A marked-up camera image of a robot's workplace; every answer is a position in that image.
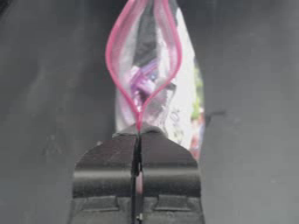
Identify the clear bag with pink zip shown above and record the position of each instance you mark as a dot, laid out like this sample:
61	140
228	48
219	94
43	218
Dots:
183	87

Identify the purple candy packet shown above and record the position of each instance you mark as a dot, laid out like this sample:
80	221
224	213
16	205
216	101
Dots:
143	83

